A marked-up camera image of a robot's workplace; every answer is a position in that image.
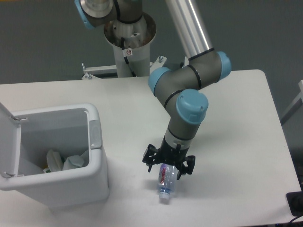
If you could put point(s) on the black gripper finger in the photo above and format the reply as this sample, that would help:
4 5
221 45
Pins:
152 156
188 168

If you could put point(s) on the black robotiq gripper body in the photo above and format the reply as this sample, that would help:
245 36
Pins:
173 153

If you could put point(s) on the crushed clear plastic bottle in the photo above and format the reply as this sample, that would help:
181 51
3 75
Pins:
166 182

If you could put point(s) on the white green wrapper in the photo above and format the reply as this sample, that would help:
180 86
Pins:
54 162

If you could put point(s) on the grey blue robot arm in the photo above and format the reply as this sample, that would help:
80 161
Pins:
178 91

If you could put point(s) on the white plastic trash can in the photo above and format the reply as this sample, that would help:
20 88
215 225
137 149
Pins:
27 136

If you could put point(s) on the white tissue in bin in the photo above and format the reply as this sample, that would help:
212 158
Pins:
76 161

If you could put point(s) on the black device at edge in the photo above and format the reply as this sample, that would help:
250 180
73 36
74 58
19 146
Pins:
295 202

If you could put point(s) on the white metal frame at right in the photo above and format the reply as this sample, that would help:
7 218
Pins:
294 106

